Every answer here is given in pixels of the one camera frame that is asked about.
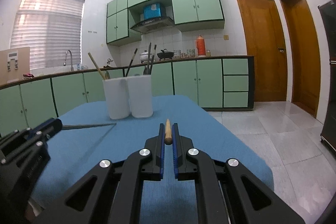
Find grey chopstick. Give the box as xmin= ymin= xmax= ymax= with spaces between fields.
xmin=62 ymin=123 xmax=116 ymax=130
xmin=144 ymin=42 xmax=151 ymax=75

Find light wooden chopstick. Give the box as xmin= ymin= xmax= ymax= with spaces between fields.
xmin=88 ymin=52 xmax=106 ymax=81
xmin=165 ymin=119 xmax=173 ymax=145

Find black chopstick silver band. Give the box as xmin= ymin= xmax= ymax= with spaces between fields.
xmin=149 ymin=44 xmax=157 ymax=75

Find blue table mat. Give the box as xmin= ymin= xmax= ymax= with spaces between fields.
xmin=30 ymin=94 xmax=275 ymax=224

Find cardboard box with scale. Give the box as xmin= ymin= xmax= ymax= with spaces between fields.
xmin=0 ymin=47 xmax=30 ymax=85

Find sink faucet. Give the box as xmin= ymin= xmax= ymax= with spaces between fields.
xmin=63 ymin=49 xmax=74 ymax=72

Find white double utensil holder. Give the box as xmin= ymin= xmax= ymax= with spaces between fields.
xmin=103 ymin=75 xmax=153 ymax=120

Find lower green cabinets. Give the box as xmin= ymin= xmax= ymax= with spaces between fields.
xmin=1 ymin=56 xmax=255 ymax=136

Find green cabinets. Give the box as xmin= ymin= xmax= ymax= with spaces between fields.
xmin=106 ymin=0 xmax=225 ymax=46
xmin=1 ymin=56 xmax=255 ymax=136

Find window blinds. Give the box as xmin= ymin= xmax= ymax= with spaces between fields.
xmin=10 ymin=0 xmax=85 ymax=69

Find white cooking pot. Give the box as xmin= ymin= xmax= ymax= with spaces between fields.
xmin=139 ymin=51 xmax=149 ymax=64

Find black wok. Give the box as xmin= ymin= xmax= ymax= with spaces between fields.
xmin=157 ymin=49 xmax=174 ymax=61

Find wooden door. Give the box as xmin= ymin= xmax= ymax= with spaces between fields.
xmin=280 ymin=0 xmax=321 ymax=117
xmin=237 ymin=0 xmax=288 ymax=102

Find orange thermos bottle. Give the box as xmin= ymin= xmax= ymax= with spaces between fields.
xmin=196 ymin=35 xmax=206 ymax=57

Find black range hood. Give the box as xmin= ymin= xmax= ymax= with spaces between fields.
xmin=131 ymin=16 xmax=175 ymax=34

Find blue box on hood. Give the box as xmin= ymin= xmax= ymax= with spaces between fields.
xmin=143 ymin=3 xmax=161 ymax=20

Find upper green cabinets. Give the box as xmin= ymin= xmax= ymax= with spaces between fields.
xmin=106 ymin=0 xmax=225 ymax=46

